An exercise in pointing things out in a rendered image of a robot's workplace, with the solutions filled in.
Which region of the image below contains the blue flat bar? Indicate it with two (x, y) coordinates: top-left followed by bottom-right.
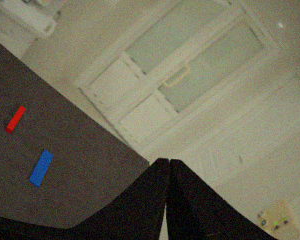
(29, 149), (53, 188)

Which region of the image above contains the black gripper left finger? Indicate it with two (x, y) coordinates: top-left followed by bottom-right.
(0, 159), (170, 240)

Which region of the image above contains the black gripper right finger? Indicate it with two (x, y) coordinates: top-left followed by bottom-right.
(166, 160), (278, 240)

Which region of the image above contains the red flat bar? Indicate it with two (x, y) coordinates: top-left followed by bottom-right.
(5, 105), (26, 135)

